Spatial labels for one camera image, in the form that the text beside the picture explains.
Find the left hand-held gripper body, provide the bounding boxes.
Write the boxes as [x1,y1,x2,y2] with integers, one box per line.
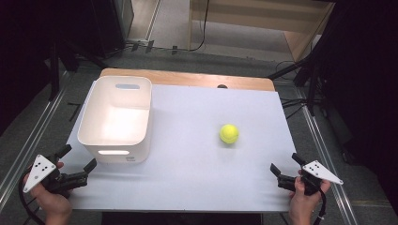
[23,154,89,199]

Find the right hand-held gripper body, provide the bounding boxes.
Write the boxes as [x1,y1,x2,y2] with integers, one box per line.
[277,159,344,197]

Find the person's right hand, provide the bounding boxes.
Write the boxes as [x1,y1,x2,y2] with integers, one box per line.
[286,169,332,225]

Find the person's left hand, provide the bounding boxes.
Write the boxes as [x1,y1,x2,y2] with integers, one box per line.
[22,160,73,225]

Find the white plastic storage bin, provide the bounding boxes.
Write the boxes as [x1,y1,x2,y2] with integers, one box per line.
[77,75,154,165]

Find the yellow tennis ball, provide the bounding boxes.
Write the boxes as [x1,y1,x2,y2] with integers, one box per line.
[219,123,240,145]

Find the white table cover sheet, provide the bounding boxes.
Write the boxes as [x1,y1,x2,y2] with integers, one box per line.
[67,80,298,214]

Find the black metal stand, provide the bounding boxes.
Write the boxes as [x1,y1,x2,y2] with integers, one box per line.
[47,37,62,102]

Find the black tripod stand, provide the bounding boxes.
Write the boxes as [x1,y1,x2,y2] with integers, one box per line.
[268,46,329,120]

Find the black curtain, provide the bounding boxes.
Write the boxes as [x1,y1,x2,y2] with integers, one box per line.
[0,0,104,137]
[313,0,398,217]

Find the wooden board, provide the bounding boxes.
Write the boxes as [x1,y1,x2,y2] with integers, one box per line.
[99,67,277,93]

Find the dark cabinet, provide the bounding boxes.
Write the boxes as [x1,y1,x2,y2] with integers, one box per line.
[88,0,135,59]

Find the light wooden shelf unit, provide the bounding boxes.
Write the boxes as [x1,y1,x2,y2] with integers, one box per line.
[187,0,336,63]

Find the metal floor rail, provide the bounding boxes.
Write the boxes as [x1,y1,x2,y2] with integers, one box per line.
[295,87,358,225]
[0,70,71,214]

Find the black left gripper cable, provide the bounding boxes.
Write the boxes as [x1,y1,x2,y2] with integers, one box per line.
[17,168,45,225]

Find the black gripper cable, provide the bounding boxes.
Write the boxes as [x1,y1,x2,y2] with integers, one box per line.
[17,168,45,225]
[314,182,328,225]

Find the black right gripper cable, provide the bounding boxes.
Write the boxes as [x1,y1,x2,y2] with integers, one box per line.
[314,182,328,225]

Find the black floor cables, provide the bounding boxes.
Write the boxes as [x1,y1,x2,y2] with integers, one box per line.
[123,38,192,56]

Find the black hanging cable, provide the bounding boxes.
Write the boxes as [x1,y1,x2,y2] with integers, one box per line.
[189,0,210,53]

